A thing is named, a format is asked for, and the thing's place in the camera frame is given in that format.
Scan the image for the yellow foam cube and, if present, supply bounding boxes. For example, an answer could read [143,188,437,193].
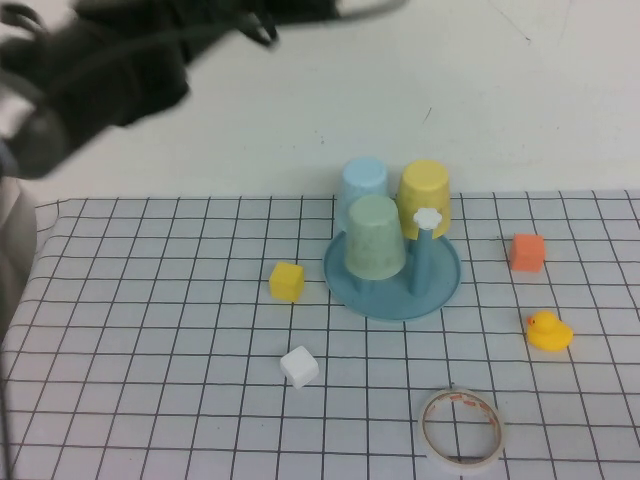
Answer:
[268,261,305,303]

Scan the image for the grey white furniture edge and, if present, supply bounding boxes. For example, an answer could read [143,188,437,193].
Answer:
[0,177,39,351]

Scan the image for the white tape roll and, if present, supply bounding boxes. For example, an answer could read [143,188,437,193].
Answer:
[417,385,505,472]

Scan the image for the orange foam cube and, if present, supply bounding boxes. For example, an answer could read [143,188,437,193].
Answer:
[508,233,546,273]

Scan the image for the white foam cube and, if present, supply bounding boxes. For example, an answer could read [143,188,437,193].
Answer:
[279,345,320,391]

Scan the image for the blue cup stand with pegs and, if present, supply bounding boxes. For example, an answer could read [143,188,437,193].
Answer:
[322,207,463,320]

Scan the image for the green plastic cup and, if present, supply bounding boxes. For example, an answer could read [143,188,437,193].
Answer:
[343,195,407,281]

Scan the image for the yellow plastic cup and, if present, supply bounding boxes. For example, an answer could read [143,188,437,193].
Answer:
[396,159,451,240]

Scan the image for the light blue plastic cup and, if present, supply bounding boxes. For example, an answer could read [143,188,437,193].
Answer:
[340,157,390,234]

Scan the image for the grey checkered tablecloth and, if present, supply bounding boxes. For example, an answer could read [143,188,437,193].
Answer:
[0,188,640,480]

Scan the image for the yellow rubber duck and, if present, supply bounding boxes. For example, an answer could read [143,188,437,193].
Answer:
[526,309,575,353]

